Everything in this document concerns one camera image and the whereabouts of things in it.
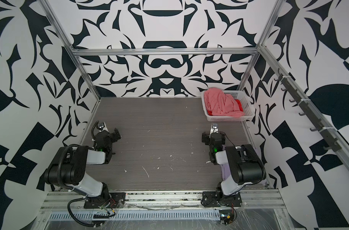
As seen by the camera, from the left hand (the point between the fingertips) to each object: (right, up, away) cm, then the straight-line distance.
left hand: (107, 128), depth 92 cm
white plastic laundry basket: (+95, +19, +19) cm, 99 cm away
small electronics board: (+68, -41, -21) cm, 82 cm away
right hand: (+69, -2, +2) cm, 69 cm away
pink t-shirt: (+76, +17, +15) cm, 79 cm away
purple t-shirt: (+72, -22, -10) cm, 76 cm away
